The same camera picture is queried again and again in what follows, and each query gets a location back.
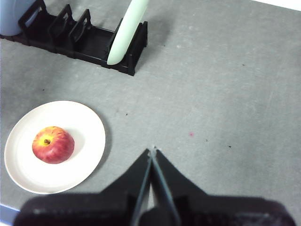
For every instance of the black plastic plate rack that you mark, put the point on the black plastic plate rack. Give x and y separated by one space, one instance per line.
94 44

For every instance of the red apple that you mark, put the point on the red apple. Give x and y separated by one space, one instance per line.
54 146

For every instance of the pale yellow round plate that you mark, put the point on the pale yellow round plate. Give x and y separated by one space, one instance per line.
77 122

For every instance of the light green round plate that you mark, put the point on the light green round plate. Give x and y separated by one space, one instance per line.
124 30

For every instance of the blue round plate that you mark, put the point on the blue round plate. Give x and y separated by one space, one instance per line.
9 16

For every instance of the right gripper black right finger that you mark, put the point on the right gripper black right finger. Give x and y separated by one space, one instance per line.
211 209

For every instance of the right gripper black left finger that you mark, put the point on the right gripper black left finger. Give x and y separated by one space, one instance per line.
105 207

